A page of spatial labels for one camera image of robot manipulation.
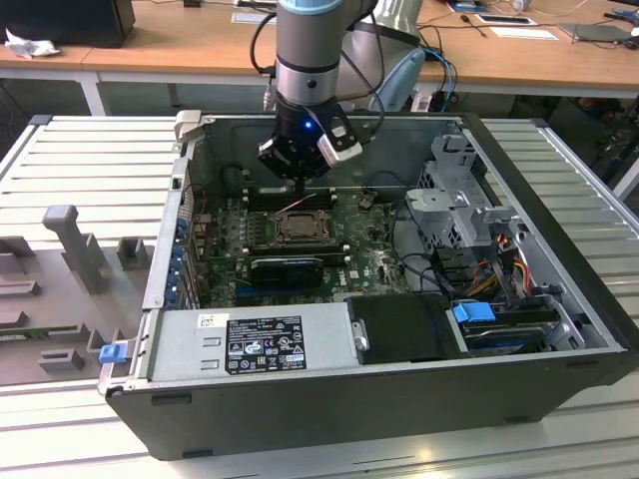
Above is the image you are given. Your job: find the crumpled white paper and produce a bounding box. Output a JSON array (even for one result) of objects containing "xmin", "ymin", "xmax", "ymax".
[{"xmin": 4, "ymin": 27, "xmax": 61, "ymax": 60}]

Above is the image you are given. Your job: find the hard disk drive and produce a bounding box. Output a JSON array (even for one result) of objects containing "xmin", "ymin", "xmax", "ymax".
[{"xmin": 461, "ymin": 321, "xmax": 545, "ymax": 356}]

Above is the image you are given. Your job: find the blue disk carrier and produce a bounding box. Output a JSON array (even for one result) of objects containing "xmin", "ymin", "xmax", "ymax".
[{"xmin": 451, "ymin": 300, "xmax": 495, "ymax": 325}]

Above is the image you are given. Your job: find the black open PC case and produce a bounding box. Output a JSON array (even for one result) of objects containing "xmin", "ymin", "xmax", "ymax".
[{"xmin": 97, "ymin": 110, "xmax": 639, "ymax": 463}]

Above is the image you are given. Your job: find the CPU socket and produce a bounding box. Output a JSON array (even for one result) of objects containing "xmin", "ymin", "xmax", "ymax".
[{"xmin": 273, "ymin": 212, "xmax": 334, "ymax": 245}]

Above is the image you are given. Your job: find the black round capacitor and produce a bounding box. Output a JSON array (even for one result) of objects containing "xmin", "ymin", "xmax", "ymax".
[{"xmin": 222, "ymin": 167, "xmax": 244, "ymax": 196}]

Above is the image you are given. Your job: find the white tablet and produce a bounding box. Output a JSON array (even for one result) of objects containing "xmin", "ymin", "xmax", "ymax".
[{"xmin": 473, "ymin": 13, "xmax": 538, "ymax": 27}]

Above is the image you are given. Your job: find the black graphics card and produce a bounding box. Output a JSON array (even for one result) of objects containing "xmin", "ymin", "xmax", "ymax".
[{"xmin": 249, "ymin": 256, "xmax": 324, "ymax": 288}]

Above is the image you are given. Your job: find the green motherboard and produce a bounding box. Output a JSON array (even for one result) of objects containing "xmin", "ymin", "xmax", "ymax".
[{"xmin": 192, "ymin": 192, "xmax": 415, "ymax": 308}]

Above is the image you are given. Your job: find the grey parts rack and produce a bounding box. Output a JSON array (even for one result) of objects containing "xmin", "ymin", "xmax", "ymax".
[{"xmin": 0, "ymin": 204, "xmax": 156, "ymax": 388}]

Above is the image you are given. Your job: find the black computer box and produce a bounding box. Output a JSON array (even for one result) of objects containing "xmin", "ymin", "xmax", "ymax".
[{"xmin": 0, "ymin": 0, "xmax": 136, "ymax": 49}]

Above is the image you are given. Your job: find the black internal cable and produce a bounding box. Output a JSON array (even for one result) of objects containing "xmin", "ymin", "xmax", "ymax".
[{"xmin": 387, "ymin": 199, "xmax": 450, "ymax": 295}]

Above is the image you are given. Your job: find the grey power supply unit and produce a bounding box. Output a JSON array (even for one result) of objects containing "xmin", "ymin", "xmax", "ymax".
[{"xmin": 149, "ymin": 303, "xmax": 360, "ymax": 383}]

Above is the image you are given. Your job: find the metal socket cover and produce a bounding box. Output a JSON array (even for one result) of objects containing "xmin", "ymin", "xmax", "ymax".
[{"xmin": 276, "ymin": 210, "xmax": 334, "ymax": 244}]

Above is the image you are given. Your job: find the black plastic shroud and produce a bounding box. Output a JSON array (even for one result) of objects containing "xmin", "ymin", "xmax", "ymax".
[{"xmin": 343, "ymin": 293, "xmax": 470, "ymax": 365}]

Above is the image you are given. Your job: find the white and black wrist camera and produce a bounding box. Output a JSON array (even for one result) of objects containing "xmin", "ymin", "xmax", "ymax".
[{"xmin": 317, "ymin": 113, "xmax": 363, "ymax": 164}]

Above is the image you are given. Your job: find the black RAM slot bank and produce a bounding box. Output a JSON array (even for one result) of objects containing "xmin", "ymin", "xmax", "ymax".
[
  {"xmin": 248, "ymin": 187, "xmax": 334, "ymax": 211},
  {"xmin": 248, "ymin": 239, "xmax": 345, "ymax": 263}
]

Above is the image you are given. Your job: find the white paper sheet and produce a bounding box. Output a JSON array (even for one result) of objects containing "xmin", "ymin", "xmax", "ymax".
[{"xmin": 488, "ymin": 24, "xmax": 558, "ymax": 41}]

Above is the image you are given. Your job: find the silver metal drive cage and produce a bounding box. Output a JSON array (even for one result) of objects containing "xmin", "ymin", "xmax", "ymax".
[{"xmin": 403, "ymin": 132, "xmax": 530, "ymax": 260}]

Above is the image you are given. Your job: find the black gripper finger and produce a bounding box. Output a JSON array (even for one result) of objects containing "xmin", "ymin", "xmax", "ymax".
[
  {"xmin": 258, "ymin": 139, "xmax": 304, "ymax": 195},
  {"xmin": 301, "ymin": 152, "xmax": 331, "ymax": 195}
]

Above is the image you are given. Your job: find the wooden desk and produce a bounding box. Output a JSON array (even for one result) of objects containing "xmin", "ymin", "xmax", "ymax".
[{"xmin": 0, "ymin": 0, "xmax": 639, "ymax": 99}]

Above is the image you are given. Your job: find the grey case release handle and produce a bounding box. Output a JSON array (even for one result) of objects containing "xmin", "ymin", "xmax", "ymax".
[{"xmin": 173, "ymin": 110, "xmax": 204, "ymax": 144}]

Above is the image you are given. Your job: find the dark closed laptop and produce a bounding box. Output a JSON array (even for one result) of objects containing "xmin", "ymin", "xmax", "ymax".
[{"xmin": 558, "ymin": 22, "xmax": 638, "ymax": 44}]

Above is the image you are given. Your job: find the green RAM stick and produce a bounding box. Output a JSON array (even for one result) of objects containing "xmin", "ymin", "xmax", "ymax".
[{"xmin": 0, "ymin": 326, "xmax": 54, "ymax": 345}]

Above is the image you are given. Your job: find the coloured power wire bundle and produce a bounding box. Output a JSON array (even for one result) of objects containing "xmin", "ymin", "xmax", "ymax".
[{"xmin": 468, "ymin": 243, "xmax": 531, "ymax": 296}]

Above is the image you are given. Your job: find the blue cable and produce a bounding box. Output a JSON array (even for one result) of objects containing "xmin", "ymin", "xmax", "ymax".
[{"xmin": 423, "ymin": 47, "xmax": 458, "ymax": 104}]

